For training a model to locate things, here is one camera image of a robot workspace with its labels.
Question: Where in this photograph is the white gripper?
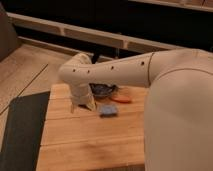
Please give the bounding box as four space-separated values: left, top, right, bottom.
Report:
69 84 96 114

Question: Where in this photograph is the dark floor mat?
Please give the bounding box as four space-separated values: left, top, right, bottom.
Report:
0 91 50 171

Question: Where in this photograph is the white wall rail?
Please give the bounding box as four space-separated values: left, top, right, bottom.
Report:
7 12 181 53

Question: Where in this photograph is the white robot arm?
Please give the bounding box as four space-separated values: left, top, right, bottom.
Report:
59 48 213 171

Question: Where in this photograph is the wooden board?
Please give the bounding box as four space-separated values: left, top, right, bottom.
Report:
36 84 147 171

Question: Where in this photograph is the blue sponge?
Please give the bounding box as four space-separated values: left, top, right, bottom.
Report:
99 104 118 117

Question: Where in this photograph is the dark bowl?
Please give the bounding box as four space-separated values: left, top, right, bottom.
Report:
90 84 117 98

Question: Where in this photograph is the black bracket under rail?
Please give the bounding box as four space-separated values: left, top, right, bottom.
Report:
92 53 100 64

